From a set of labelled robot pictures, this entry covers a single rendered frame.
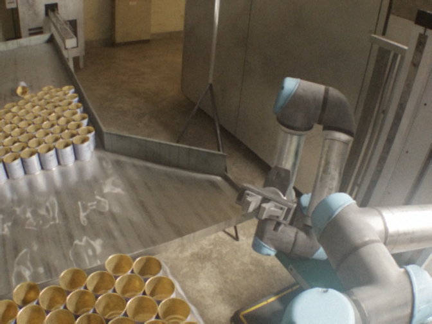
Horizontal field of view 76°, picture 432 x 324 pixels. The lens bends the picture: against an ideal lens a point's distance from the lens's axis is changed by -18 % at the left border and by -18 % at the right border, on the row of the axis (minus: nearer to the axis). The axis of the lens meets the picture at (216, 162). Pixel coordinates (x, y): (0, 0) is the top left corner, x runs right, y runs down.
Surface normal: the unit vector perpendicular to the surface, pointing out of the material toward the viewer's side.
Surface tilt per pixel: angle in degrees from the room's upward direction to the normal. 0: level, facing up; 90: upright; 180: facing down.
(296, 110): 92
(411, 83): 90
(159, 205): 0
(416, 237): 65
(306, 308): 12
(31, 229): 0
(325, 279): 0
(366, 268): 35
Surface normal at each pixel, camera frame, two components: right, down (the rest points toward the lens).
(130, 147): -0.23, 0.54
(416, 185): -0.88, 0.21
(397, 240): 0.25, 0.17
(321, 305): -0.12, -0.80
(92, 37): 0.52, 0.51
